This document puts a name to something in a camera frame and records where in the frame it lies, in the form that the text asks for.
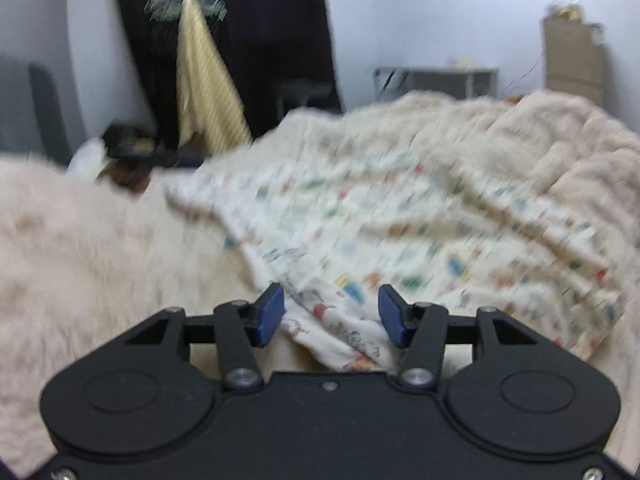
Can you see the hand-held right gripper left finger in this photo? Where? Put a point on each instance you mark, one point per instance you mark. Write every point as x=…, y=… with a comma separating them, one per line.
x=270, y=315

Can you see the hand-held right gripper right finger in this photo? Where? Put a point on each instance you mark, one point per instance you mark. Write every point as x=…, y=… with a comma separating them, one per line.
x=392, y=317

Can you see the cream cartoon printed cloth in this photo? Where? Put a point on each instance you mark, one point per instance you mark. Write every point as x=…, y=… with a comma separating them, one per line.
x=375, y=220

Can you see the person's left hand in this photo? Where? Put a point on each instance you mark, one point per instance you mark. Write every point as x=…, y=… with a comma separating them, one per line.
x=122, y=177

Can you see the yellow checked towel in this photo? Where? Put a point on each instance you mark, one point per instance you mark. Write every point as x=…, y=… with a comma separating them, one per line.
x=205, y=85

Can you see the fluffy cream blanket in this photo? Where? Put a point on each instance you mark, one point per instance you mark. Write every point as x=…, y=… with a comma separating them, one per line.
x=75, y=240

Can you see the grey padded headboard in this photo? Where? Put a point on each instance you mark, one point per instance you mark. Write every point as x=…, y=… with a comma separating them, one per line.
x=30, y=110

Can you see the grey chair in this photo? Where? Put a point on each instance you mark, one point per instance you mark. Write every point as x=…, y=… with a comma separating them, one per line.
x=302, y=95

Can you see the dark curtain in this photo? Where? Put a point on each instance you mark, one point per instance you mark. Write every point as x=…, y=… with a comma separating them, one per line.
x=280, y=35

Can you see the grey folding table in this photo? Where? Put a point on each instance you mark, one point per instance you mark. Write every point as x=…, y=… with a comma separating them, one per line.
x=435, y=80

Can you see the pale yellow box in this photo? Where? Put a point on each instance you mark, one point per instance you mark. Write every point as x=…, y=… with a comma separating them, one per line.
x=460, y=63

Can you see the small jars group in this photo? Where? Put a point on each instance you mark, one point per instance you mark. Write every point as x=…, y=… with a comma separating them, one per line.
x=570, y=10

